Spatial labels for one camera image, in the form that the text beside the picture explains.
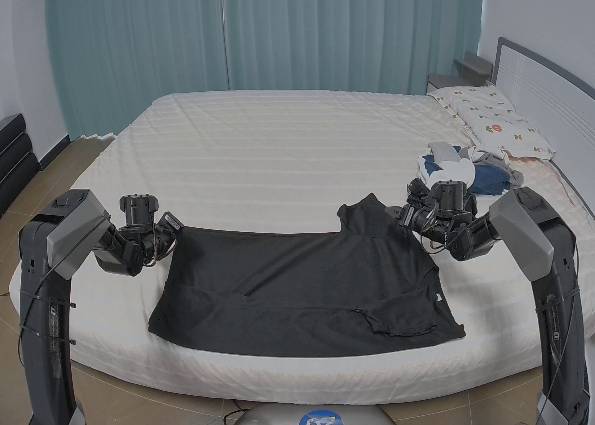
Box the white printed pillow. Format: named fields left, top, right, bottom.
left=428, top=85, right=557, bottom=160

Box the bed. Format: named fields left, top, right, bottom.
left=14, top=37, right=595, bottom=405

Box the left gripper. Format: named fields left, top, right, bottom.
left=152, top=212, right=183, bottom=254

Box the shiny black garment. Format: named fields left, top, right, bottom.
left=406, top=176, right=479, bottom=217

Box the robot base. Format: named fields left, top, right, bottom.
left=232, top=407, right=389, bottom=425

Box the pile of clothes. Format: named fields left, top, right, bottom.
left=416, top=142, right=525, bottom=196

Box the black chest of drawers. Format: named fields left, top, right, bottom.
left=0, top=113, right=38, bottom=219

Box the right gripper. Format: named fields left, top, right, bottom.
left=397, top=204, right=436, bottom=235

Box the black T-shirt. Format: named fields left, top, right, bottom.
left=148, top=192, right=467, bottom=359

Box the grey bedside table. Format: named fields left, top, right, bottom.
left=427, top=51, right=493, bottom=91

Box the blue-green curtain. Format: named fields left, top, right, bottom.
left=44, top=0, right=484, bottom=140

